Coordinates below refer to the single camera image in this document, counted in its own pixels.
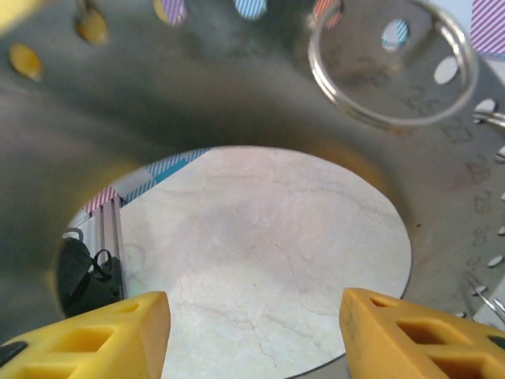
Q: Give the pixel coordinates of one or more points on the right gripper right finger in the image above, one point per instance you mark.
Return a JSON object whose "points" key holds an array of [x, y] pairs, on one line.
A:
{"points": [[367, 335]]}

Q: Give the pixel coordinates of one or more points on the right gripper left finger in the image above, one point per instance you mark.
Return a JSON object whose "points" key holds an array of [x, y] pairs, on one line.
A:
{"points": [[150, 335]]}

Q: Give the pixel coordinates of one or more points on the small silver split keyring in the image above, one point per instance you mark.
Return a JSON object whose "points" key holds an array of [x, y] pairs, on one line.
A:
{"points": [[315, 59]]}

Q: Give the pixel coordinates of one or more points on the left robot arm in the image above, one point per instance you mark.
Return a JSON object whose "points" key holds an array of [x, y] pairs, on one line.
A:
{"points": [[79, 276]]}

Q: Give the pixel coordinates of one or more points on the grooved aluminium base rail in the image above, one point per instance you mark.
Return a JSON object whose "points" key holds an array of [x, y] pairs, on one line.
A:
{"points": [[110, 245]]}

